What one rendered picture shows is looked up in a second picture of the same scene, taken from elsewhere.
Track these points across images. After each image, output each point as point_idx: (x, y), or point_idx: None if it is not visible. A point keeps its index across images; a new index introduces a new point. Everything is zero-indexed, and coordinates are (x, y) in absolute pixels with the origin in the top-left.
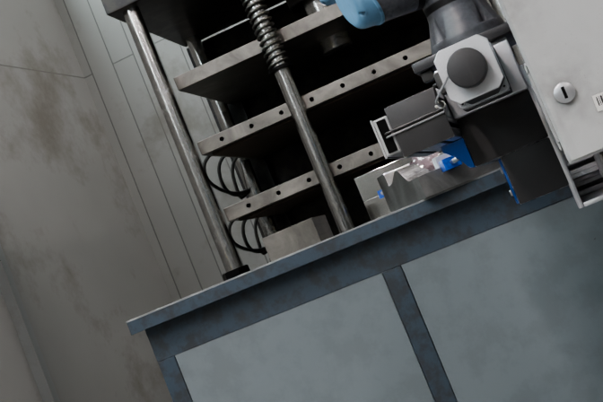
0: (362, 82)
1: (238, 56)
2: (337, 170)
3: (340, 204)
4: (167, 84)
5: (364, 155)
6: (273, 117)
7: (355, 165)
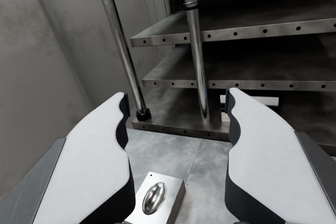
0: (252, 36)
1: None
2: (211, 85)
3: (206, 107)
4: None
5: (232, 84)
6: (179, 39)
7: (224, 87)
